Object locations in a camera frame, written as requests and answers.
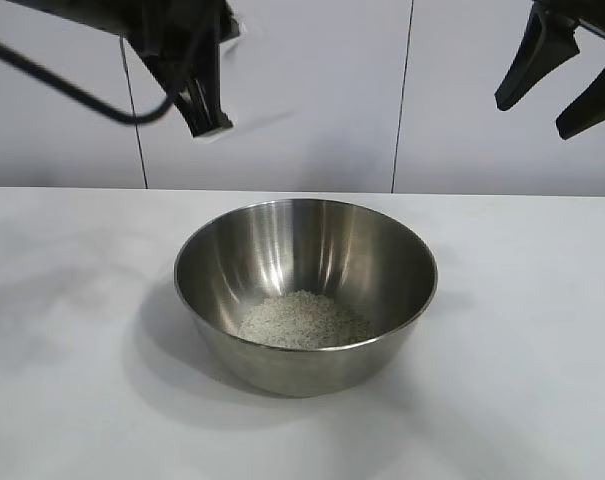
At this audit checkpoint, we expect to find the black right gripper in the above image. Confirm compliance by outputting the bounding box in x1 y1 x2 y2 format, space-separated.
494 0 605 141

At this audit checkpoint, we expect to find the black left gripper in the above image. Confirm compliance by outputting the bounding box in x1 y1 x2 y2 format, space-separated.
131 0 239 139

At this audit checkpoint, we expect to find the stainless steel mixing bowl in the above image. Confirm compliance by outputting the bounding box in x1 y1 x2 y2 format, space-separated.
174 198 439 399

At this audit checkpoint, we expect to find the white uncooked rice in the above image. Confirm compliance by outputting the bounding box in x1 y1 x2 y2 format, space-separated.
237 290 373 348

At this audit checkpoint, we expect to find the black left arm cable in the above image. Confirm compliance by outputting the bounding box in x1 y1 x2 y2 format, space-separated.
0 33 176 126

